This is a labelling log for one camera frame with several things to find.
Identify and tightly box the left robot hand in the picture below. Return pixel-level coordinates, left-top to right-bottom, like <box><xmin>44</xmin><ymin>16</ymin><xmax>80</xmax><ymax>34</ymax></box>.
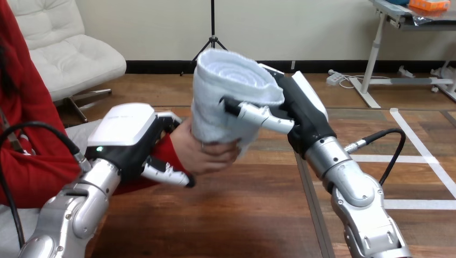
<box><xmin>85</xmin><ymin>103</ymin><xmax>196</xmax><ymax>189</ymax></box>

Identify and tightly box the person's hand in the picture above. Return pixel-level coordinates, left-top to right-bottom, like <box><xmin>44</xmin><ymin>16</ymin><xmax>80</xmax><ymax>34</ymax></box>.
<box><xmin>169</xmin><ymin>117</ymin><xmax>240</xmax><ymax>176</ymax></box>

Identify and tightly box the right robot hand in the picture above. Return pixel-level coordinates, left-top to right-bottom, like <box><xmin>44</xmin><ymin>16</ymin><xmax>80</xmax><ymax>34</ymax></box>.
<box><xmin>220</xmin><ymin>63</ymin><xmax>338</xmax><ymax>160</ymax></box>

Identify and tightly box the white towel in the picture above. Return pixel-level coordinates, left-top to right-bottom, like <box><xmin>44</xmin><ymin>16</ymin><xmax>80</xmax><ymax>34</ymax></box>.
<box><xmin>190</xmin><ymin>48</ymin><xmax>286</xmax><ymax>158</ymax></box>

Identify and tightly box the person's body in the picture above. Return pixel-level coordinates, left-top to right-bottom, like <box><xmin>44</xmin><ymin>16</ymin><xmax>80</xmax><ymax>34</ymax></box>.
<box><xmin>0</xmin><ymin>0</ymin><xmax>108</xmax><ymax>258</ymax></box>

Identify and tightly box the white power strip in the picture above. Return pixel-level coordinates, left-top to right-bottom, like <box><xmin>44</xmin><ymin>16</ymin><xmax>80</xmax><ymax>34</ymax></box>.
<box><xmin>326</xmin><ymin>71</ymin><xmax>345</xmax><ymax>86</ymax></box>

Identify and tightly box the white cushioned chair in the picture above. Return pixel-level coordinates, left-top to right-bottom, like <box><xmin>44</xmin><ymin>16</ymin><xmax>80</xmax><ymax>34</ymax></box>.
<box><xmin>7</xmin><ymin>0</ymin><xmax>127</xmax><ymax>124</ymax></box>

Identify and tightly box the white desk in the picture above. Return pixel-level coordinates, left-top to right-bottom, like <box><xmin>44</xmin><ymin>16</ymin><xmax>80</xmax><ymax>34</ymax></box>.
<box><xmin>348</xmin><ymin>0</ymin><xmax>456</xmax><ymax>109</ymax></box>

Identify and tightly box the black tripod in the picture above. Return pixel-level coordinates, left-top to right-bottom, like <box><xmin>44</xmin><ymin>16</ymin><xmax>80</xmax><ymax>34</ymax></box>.
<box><xmin>180</xmin><ymin>0</ymin><xmax>229</xmax><ymax>77</ymax></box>

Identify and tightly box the orange thing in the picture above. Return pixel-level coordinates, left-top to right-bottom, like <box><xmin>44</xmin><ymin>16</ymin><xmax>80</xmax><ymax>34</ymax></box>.
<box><xmin>408</xmin><ymin>0</ymin><xmax>452</xmax><ymax>11</ymax></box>

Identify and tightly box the black cable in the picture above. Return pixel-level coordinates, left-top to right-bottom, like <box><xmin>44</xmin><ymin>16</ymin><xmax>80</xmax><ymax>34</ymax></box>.
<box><xmin>344</xmin><ymin>127</ymin><xmax>407</xmax><ymax>187</ymax></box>
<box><xmin>0</xmin><ymin>121</ymin><xmax>92</xmax><ymax>249</ymax></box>

